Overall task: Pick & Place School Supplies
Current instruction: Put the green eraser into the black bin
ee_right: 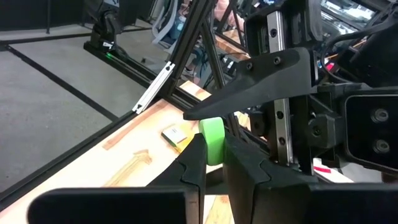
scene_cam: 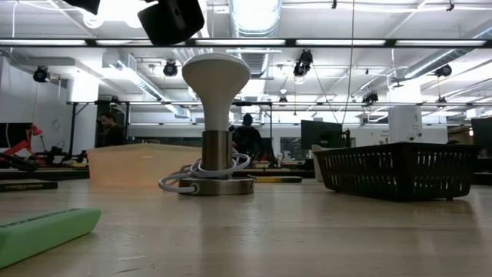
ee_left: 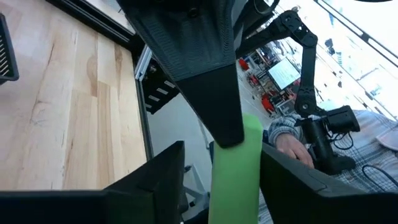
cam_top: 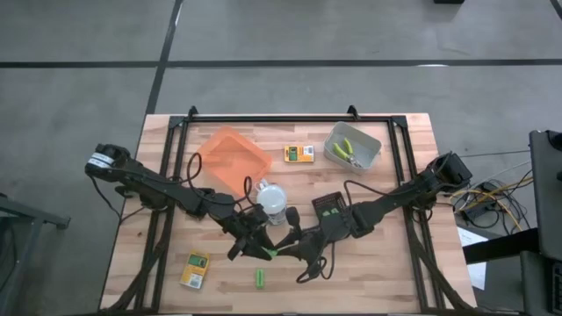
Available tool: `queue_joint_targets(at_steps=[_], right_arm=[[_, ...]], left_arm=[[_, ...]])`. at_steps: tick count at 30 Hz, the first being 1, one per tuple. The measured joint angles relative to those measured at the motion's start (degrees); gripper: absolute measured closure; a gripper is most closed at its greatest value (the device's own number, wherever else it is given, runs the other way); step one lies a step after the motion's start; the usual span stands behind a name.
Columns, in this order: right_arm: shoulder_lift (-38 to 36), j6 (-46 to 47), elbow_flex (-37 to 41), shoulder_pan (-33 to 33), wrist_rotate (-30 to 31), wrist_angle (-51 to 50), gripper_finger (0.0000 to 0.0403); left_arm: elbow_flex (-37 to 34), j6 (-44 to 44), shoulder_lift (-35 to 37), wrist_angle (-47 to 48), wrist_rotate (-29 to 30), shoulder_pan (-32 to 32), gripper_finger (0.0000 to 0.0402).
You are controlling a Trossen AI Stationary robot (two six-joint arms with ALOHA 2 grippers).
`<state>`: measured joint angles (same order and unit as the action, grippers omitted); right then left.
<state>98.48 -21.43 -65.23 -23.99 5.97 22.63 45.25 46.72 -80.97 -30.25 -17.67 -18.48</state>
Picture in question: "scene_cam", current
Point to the white mushroom lamp metal base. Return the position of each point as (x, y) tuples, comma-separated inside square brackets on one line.
[(215, 84)]

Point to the green eraser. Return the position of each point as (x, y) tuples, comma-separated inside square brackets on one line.
[(42, 234)]

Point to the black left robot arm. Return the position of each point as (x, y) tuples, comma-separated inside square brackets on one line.
[(86, 4)]

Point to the red background robot arm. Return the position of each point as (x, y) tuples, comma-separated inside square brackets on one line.
[(36, 130)]

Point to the black background robot arm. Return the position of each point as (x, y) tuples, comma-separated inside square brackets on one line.
[(57, 150)]

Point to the black ceiling spotlight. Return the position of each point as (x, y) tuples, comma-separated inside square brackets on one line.
[(170, 68), (303, 63), (41, 74), (444, 70), (370, 97)]

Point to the white square column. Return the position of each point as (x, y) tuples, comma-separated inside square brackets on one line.
[(82, 90)]

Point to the person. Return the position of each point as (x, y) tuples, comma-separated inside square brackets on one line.
[(113, 134), (248, 140)]

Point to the orange translucent plastic bin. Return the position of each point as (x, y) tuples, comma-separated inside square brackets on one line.
[(134, 165)]

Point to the black computer monitor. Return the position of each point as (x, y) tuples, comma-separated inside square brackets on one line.
[(321, 134), (482, 131), (15, 134)]

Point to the grey plastic bin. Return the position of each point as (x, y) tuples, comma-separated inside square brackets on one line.
[(316, 165)]

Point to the white pillar with sign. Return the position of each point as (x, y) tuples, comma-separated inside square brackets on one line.
[(405, 123)]

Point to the black mesh basket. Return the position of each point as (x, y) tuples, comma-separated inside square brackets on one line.
[(396, 173)]

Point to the silver ventilation duct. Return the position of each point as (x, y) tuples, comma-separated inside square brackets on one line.
[(255, 17)]

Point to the black background station frame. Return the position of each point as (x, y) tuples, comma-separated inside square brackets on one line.
[(73, 127)]

